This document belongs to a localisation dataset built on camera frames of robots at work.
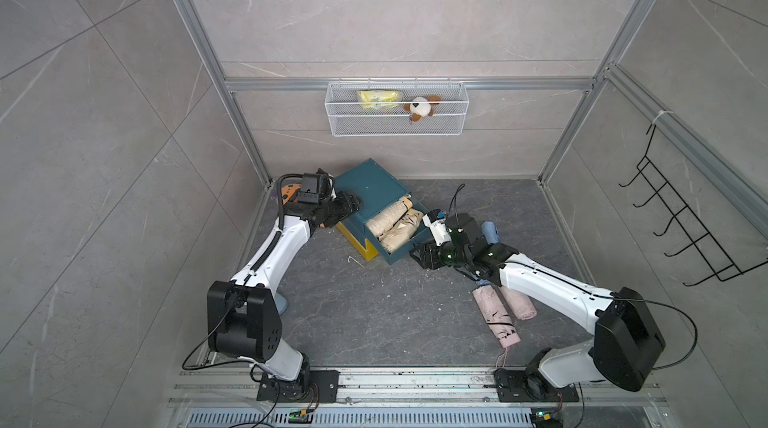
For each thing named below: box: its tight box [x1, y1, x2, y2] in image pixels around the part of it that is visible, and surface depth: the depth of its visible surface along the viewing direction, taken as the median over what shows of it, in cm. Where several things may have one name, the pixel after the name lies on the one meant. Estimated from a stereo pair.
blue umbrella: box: [481, 220, 501, 245], surface depth 100 cm
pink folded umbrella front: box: [471, 284, 521, 348], surface depth 83 cm
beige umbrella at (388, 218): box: [365, 194, 414, 240], surface depth 86 cm
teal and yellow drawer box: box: [334, 158, 431, 264], surface depth 87 cm
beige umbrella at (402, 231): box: [377, 208, 424, 254], surface depth 83 cm
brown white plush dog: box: [404, 95, 441, 124], surface depth 87 cm
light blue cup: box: [273, 292, 288, 316], surface depth 87 cm
